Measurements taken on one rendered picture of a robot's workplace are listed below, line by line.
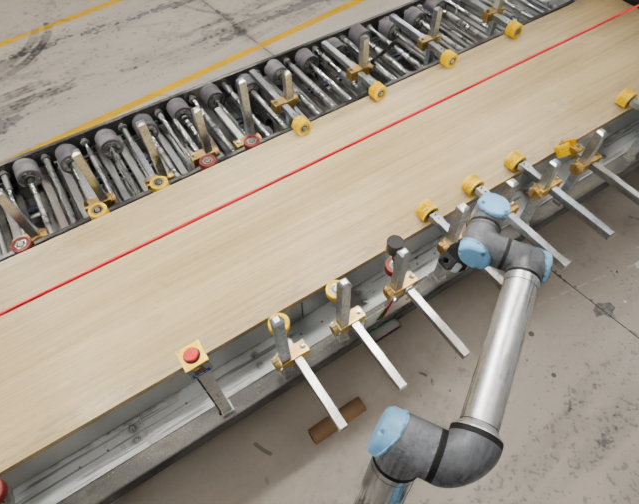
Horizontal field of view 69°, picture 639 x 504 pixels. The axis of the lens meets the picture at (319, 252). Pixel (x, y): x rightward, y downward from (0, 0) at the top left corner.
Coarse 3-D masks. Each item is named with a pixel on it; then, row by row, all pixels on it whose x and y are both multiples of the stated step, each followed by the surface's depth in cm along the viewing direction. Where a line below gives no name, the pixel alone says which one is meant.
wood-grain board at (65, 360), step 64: (512, 64) 251; (576, 64) 249; (320, 128) 226; (448, 128) 224; (512, 128) 223; (576, 128) 222; (192, 192) 205; (256, 192) 204; (320, 192) 203; (384, 192) 202; (448, 192) 201; (64, 256) 187; (128, 256) 187; (192, 256) 186; (256, 256) 185; (320, 256) 184; (0, 320) 172; (64, 320) 171; (128, 320) 171; (192, 320) 170; (256, 320) 169; (0, 384) 158; (64, 384) 158; (128, 384) 157; (0, 448) 147
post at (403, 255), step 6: (402, 252) 160; (408, 252) 160; (396, 258) 164; (402, 258) 160; (408, 258) 162; (396, 264) 166; (402, 264) 163; (396, 270) 168; (402, 270) 167; (396, 276) 171; (402, 276) 171; (390, 282) 178; (396, 282) 173; (402, 282) 175; (396, 288) 176; (390, 300) 187
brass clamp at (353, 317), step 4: (356, 308) 178; (360, 308) 178; (352, 312) 177; (352, 316) 176; (356, 316) 176; (360, 316) 176; (364, 316) 176; (352, 320) 175; (356, 320) 175; (360, 320) 177; (364, 320) 179; (332, 324) 174; (336, 324) 174; (348, 324) 174; (332, 328) 174; (336, 328) 173; (340, 328) 173; (344, 328) 173; (348, 328) 176; (332, 332) 177; (336, 332) 173; (340, 332) 174; (344, 332) 176
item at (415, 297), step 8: (408, 288) 180; (408, 296) 181; (416, 296) 178; (416, 304) 178; (424, 304) 176; (424, 312) 175; (432, 312) 174; (432, 320) 172; (440, 320) 172; (440, 328) 170; (448, 328) 170; (448, 336) 168; (456, 336) 168; (456, 344) 167; (456, 352) 168; (464, 352) 165
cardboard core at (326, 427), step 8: (352, 400) 236; (360, 400) 234; (344, 408) 232; (352, 408) 232; (360, 408) 232; (328, 416) 232; (344, 416) 230; (352, 416) 231; (320, 424) 228; (328, 424) 228; (312, 432) 226; (320, 432) 226; (328, 432) 227; (320, 440) 226
